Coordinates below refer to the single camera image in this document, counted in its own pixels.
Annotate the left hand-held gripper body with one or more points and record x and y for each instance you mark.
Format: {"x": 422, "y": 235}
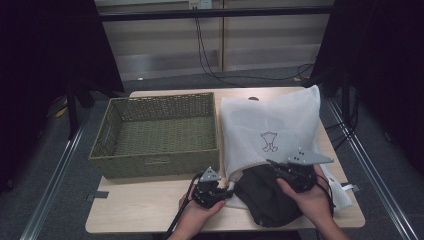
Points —
{"x": 208, "y": 193}

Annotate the grey tape strip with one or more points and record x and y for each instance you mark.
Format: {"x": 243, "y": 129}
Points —
{"x": 351, "y": 187}

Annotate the black metal stand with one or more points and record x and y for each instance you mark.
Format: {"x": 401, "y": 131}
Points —
{"x": 71, "y": 113}
{"x": 346, "y": 106}

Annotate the white mesh laundry bag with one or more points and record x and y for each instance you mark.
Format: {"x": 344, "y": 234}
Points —
{"x": 273, "y": 116}

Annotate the green woven basket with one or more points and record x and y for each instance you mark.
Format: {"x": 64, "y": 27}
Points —
{"x": 166, "y": 136}

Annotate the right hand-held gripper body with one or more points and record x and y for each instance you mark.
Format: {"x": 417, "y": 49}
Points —
{"x": 298, "y": 173}

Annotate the dark cloth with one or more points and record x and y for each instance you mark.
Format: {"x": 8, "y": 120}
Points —
{"x": 266, "y": 200}

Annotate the person's right hand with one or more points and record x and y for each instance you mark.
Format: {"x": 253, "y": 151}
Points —
{"x": 310, "y": 203}

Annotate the wall power outlet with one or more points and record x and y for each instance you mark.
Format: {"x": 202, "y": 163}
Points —
{"x": 200, "y": 4}

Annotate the person's left hand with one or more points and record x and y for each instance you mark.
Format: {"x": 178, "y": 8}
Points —
{"x": 196, "y": 216}

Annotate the black horizontal bar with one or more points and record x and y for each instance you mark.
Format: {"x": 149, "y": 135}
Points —
{"x": 216, "y": 13}

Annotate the dark curtain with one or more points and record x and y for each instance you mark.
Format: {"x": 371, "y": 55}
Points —
{"x": 383, "y": 66}
{"x": 50, "y": 50}

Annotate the metal floor rail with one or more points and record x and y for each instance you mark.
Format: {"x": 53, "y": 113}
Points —
{"x": 50, "y": 186}
{"x": 376, "y": 166}

